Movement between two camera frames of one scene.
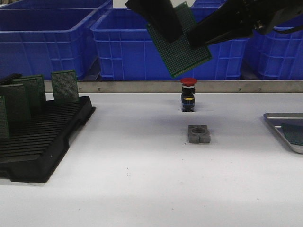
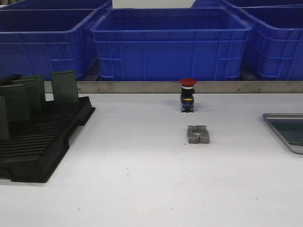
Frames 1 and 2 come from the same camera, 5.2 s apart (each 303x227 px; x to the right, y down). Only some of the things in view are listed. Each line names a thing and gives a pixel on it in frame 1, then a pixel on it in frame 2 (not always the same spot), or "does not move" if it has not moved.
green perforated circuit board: [18, 105] does not move
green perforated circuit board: [180, 56] -> [292, 130]
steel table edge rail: [175, 87] does not move
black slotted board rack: [35, 146] does not move
